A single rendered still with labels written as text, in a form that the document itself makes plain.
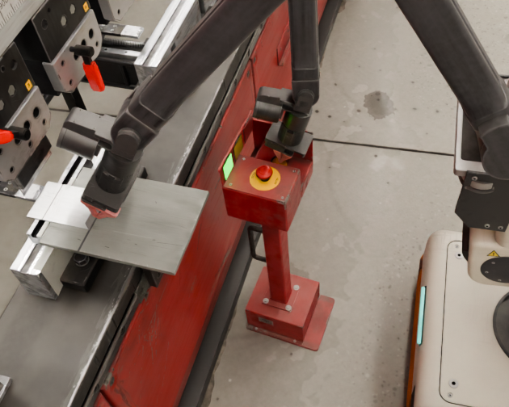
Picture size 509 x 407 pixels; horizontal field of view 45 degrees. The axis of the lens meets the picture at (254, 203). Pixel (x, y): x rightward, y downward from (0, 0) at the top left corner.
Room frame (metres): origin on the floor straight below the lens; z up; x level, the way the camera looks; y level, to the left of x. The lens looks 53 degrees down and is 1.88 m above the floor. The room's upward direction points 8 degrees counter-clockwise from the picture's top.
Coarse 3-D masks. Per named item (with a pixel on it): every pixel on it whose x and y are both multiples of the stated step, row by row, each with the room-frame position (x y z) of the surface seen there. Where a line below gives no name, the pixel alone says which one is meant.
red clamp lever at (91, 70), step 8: (72, 48) 0.85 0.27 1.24; (80, 48) 0.85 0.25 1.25; (88, 48) 0.84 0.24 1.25; (88, 56) 0.84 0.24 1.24; (88, 64) 0.84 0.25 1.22; (88, 72) 0.84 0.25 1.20; (96, 72) 0.84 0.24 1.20; (88, 80) 0.84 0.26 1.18; (96, 80) 0.84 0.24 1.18; (96, 88) 0.84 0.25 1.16; (104, 88) 0.85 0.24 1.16
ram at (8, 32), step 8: (32, 0) 0.83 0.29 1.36; (40, 0) 0.85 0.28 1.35; (24, 8) 0.81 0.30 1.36; (32, 8) 0.82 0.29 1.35; (16, 16) 0.79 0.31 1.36; (24, 16) 0.80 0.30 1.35; (8, 24) 0.77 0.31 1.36; (16, 24) 0.78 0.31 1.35; (24, 24) 0.80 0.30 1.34; (0, 32) 0.75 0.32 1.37; (8, 32) 0.76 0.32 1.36; (16, 32) 0.78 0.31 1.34; (0, 40) 0.74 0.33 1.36; (8, 40) 0.76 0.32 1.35; (0, 48) 0.74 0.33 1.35
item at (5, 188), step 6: (0, 186) 0.79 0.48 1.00; (6, 186) 0.78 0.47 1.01; (12, 186) 0.78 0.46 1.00; (36, 186) 0.77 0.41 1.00; (42, 186) 0.77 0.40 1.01; (0, 192) 0.77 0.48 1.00; (6, 192) 0.77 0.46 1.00; (12, 192) 0.77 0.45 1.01; (18, 192) 0.76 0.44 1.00; (30, 192) 0.76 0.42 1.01; (36, 192) 0.76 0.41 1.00; (18, 198) 0.75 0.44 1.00; (24, 198) 0.75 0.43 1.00; (30, 198) 0.74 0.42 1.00; (36, 198) 0.74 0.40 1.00
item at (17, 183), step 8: (40, 144) 0.76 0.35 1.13; (48, 144) 0.77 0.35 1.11; (40, 152) 0.75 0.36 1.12; (48, 152) 0.77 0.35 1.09; (32, 160) 0.73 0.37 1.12; (40, 160) 0.74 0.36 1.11; (24, 168) 0.70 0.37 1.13; (32, 168) 0.72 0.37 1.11; (40, 168) 0.74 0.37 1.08; (24, 176) 0.70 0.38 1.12; (32, 176) 0.72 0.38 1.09; (16, 184) 0.69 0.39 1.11; (24, 184) 0.69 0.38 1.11; (24, 192) 0.69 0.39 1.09
